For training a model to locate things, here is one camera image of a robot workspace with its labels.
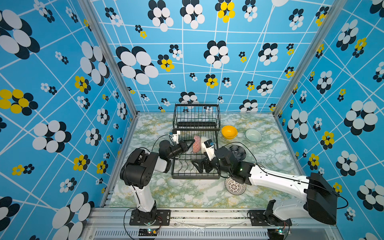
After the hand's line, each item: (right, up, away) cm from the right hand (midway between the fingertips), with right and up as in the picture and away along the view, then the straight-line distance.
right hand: (200, 157), depth 76 cm
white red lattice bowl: (+19, -18, +6) cm, 27 cm away
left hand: (-2, +7, +10) cm, 12 cm away
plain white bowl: (+3, +8, +19) cm, 21 cm away
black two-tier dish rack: (-6, +20, +35) cm, 41 cm away
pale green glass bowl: (+38, +10, +27) cm, 47 cm away
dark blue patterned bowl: (+25, -1, +19) cm, 32 cm away
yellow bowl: (+22, +12, +31) cm, 40 cm away
